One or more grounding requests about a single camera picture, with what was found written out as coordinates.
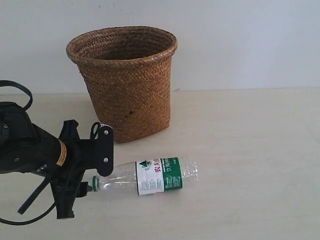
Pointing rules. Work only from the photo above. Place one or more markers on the clear plastic bottle green label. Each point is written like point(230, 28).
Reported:
point(147, 177)

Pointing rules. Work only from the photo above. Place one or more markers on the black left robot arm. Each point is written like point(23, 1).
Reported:
point(62, 161)

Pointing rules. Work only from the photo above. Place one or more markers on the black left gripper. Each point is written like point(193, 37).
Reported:
point(67, 183)

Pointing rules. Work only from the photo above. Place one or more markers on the brown woven wicker basket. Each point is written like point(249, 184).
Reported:
point(127, 73)

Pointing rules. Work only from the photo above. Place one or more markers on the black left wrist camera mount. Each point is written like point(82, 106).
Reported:
point(103, 139)

